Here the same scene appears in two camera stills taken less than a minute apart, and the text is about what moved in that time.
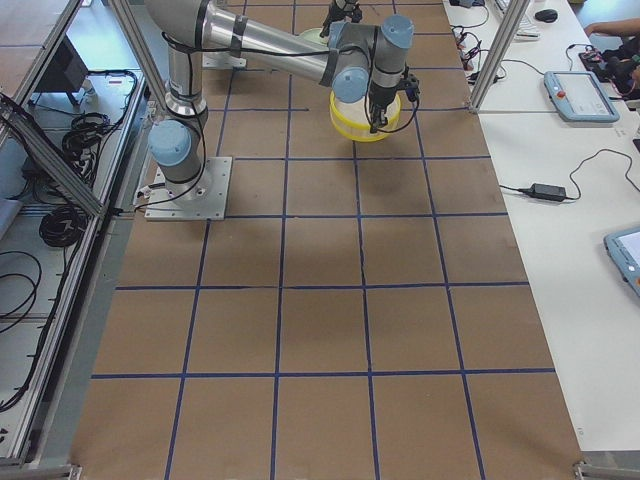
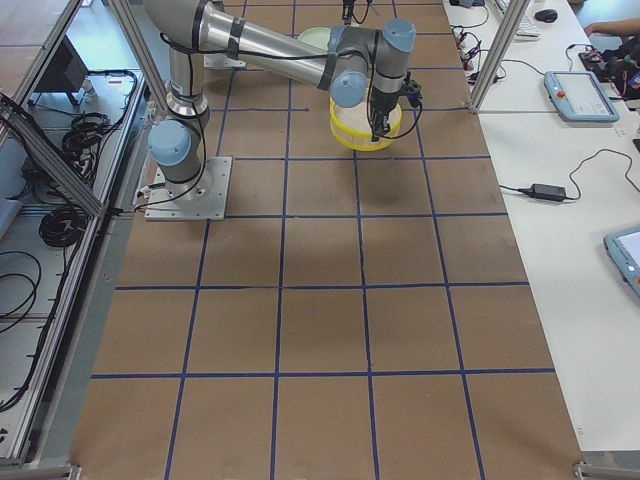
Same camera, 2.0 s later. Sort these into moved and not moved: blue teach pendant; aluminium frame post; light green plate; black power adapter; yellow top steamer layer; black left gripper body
Moved: black left gripper body; yellow top steamer layer
Not moved: black power adapter; blue teach pendant; aluminium frame post; light green plate
